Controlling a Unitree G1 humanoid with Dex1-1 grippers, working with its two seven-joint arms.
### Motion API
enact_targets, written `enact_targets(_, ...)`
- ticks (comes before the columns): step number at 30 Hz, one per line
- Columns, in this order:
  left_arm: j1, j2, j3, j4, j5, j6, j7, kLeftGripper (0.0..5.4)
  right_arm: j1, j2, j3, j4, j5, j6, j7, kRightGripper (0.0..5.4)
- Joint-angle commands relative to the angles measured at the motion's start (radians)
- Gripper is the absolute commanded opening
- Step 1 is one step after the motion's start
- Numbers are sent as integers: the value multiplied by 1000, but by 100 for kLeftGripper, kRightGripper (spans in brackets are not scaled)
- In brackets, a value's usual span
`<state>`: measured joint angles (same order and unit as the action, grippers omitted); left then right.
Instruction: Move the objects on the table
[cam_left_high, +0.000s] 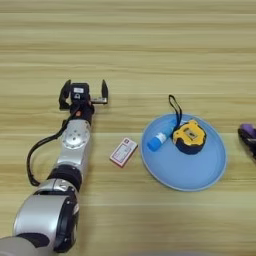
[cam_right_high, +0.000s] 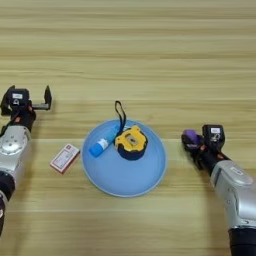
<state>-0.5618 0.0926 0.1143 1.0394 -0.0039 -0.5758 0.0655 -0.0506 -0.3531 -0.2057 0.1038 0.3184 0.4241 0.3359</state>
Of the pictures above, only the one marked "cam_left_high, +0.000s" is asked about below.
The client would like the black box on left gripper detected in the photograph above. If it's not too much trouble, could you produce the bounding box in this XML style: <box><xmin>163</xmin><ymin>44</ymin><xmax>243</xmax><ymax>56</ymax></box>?
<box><xmin>70</xmin><ymin>82</ymin><xmax>91</xmax><ymax>102</ymax></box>

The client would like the blue glue stick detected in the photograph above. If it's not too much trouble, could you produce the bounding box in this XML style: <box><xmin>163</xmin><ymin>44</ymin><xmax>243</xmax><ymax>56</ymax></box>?
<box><xmin>146</xmin><ymin>119</ymin><xmax>178</xmax><ymax>153</ymax></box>

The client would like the yellow tape measure with strap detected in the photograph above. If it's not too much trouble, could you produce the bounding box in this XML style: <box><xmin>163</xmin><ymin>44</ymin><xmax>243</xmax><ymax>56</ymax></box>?
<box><xmin>168</xmin><ymin>94</ymin><xmax>208</xmax><ymax>156</ymax></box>

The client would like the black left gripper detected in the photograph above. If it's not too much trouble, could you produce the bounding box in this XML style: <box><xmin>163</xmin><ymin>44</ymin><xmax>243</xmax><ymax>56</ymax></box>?
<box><xmin>58</xmin><ymin>79</ymin><xmax>109</xmax><ymax>125</ymax></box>

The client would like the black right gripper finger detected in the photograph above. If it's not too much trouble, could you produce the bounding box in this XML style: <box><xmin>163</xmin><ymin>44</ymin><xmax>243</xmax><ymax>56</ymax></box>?
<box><xmin>237</xmin><ymin>128</ymin><xmax>256</xmax><ymax>153</ymax></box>

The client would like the red and white small box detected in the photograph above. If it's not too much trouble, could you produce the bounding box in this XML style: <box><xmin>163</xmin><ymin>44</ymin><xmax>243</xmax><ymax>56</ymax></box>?
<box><xmin>109</xmin><ymin>137</ymin><xmax>139</xmax><ymax>169</ymax></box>

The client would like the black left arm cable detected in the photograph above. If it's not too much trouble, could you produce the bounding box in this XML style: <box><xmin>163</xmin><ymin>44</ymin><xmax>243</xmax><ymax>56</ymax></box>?
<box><xmin>26</xmin><ymin>106</ymin><xmax>79</xmax><ymax>187</ymax></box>

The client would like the blue round plate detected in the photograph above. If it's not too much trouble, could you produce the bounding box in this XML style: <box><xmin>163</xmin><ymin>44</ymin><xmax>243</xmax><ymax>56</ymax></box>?
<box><xmin>140</xmin><ymin>113</ymin><xmax>228</xmax><ymax>193</ymax></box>

